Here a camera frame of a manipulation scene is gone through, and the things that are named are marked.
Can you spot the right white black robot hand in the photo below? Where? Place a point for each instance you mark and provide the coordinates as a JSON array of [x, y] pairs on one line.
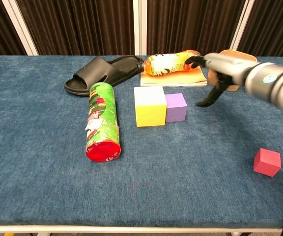
[[230, 68]]

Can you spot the medium purple cube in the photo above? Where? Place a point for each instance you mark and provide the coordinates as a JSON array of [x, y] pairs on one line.
[[177, 108]]

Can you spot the small red cube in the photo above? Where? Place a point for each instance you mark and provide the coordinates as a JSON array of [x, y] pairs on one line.
[[265, 163]]

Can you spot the spiral notebook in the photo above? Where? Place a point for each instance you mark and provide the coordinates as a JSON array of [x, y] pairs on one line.
[[176, 79]]

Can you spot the orange drink bottle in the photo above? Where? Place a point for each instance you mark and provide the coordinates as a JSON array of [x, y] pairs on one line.
[[166, 65]]

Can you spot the large yellow cube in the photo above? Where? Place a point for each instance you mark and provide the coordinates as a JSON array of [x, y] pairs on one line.
[[150, 110]]

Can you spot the black rubber slipper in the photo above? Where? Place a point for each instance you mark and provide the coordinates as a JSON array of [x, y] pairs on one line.
[[94, 73]]

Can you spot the green chips can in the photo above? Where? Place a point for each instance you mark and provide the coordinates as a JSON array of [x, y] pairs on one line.
[[102, 118]]

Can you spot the blue table cloth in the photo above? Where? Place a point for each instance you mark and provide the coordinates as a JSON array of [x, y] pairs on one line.
[[58, 184]]

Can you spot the yellow floor strip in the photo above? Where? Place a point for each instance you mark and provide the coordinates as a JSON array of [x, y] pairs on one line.
[[8, 234]]

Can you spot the white partition post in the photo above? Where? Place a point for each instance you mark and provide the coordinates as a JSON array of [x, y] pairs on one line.
[[242, 24], [21, 27], [140, 27]]

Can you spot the white table frame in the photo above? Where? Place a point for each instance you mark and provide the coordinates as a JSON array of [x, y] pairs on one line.
[[131, 229]]

